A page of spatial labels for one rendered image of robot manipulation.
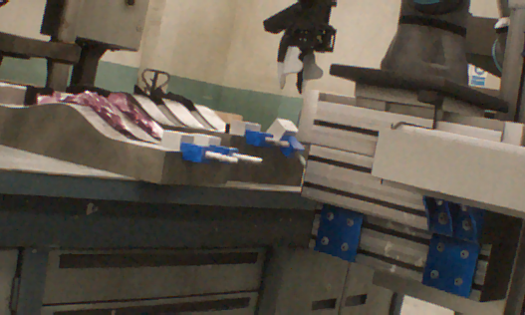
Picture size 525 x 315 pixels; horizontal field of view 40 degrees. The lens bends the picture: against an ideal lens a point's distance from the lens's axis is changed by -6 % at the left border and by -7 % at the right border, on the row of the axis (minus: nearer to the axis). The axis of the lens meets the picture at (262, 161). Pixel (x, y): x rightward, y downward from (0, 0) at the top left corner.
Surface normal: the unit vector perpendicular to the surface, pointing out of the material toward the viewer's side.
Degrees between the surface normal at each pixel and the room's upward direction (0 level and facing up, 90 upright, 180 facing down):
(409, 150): 90
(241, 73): 90
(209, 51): 90
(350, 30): 90
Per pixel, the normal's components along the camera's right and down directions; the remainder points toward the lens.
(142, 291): 0.77, 0.18
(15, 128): -0.36, -0.02
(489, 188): -0.70, -0.10
